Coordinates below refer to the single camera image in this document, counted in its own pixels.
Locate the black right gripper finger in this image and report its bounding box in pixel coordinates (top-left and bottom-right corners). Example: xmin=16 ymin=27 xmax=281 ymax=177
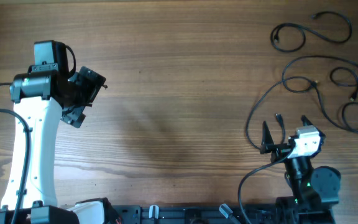
xmin=301 ymin=115 xmax=326 ymax=146
xmin=259 ymin=121 xmax=275 ymax=153

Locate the black usb cable bundle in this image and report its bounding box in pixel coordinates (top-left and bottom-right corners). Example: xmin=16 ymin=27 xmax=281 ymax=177
xmin=245 ymin=76 xmax=358 ymax=151

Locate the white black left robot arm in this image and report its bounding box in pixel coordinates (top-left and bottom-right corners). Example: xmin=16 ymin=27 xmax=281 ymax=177
xmin=0 ymin=40 xmax=121 ymax=223

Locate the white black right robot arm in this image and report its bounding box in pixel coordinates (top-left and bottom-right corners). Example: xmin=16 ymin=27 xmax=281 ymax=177
xmin=260 ymin=116 xmax=341 ymax=223

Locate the black left camera cable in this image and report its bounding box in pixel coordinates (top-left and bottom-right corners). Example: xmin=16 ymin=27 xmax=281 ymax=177
xmin=0 ymin=45 xmax=77 ymax=224

